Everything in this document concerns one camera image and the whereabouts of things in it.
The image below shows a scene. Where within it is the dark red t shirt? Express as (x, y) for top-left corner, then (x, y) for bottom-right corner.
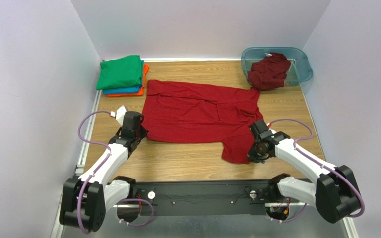
(248, 52), (291, 91)

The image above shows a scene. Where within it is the green folded t shirt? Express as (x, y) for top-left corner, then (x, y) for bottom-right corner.
(96, 55), (143, 90)

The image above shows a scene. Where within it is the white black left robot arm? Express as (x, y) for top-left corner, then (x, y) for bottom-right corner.
(59, 106), (148, 234)

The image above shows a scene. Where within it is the orange folded t shirt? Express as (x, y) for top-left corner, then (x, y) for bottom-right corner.
(105, 64), (150, 98)

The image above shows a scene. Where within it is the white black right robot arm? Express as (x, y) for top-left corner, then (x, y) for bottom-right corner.
(247, 119), (365, 224)

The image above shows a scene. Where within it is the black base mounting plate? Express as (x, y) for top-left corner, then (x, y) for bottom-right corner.
(105, 179), (300, 217)

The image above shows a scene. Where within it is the teal plastic bin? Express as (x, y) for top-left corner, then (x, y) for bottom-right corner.
(241, 47), (313, 91)

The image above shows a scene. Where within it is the blue folded t shirt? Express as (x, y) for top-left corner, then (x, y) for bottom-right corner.
(102, 60), (145, 96)

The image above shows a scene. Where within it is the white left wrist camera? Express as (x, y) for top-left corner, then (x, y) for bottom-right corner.
(110, 105), (128, 126)

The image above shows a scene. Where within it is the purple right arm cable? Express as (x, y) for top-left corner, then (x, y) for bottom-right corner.
(267, 119), (366, 224)

